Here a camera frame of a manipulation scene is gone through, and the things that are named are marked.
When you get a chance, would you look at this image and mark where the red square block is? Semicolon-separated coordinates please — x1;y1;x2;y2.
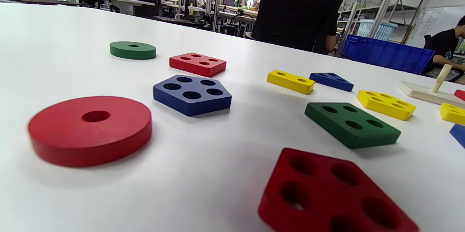
169;52;227;78

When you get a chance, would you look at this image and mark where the yellow rectangle block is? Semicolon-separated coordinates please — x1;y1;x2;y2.
266;70;316;95

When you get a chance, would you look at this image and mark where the blue pentagon block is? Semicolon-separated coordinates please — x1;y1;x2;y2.
153;74;233;117

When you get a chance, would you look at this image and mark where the blue triangle block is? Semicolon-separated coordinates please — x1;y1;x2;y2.
309;72;355;93

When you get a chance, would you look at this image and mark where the green ring block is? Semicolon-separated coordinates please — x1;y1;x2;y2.
109;41;157;60

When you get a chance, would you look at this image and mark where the red pentagon block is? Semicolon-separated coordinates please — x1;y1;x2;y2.
258;147;419;232

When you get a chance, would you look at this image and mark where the green square block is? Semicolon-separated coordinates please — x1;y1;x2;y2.
304;102;402;150

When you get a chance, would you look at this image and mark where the yellow pentagon block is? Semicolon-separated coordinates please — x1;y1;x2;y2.
356;89;417;121

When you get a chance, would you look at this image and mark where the red ring block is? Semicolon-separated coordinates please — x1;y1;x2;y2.
28;96;153;168

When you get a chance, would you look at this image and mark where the wooden post board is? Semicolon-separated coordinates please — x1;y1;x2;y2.
397;64;465;109

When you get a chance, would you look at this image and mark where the yellow triangle block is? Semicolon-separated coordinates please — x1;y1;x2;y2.
439;102;465;126

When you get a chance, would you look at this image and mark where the blue rectangle block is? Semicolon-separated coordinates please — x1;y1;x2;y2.
449;123;465;149

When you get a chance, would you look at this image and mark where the white office desk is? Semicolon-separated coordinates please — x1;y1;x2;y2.
78;0;156;15

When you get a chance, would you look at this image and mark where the blue plastic crate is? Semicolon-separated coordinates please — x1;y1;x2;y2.
341;34;435;75

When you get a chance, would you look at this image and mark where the light blue basket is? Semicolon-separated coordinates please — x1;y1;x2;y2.
357;19;399;41

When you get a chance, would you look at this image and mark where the whiteboard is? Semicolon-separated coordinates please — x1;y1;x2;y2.
406;5;465;48

